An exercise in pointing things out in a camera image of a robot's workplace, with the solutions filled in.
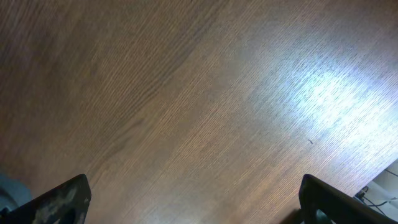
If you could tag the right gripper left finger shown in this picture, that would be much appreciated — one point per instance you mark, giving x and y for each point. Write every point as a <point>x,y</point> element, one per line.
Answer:
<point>66,203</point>

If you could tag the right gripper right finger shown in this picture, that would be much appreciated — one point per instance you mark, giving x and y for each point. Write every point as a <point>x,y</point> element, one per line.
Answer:
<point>322,203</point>

